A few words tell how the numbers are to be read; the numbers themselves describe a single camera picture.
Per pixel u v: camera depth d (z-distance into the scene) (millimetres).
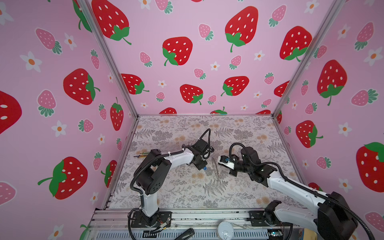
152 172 492
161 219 733
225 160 662
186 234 670
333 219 401
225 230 662
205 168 926
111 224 733
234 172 717
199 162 833
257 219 738
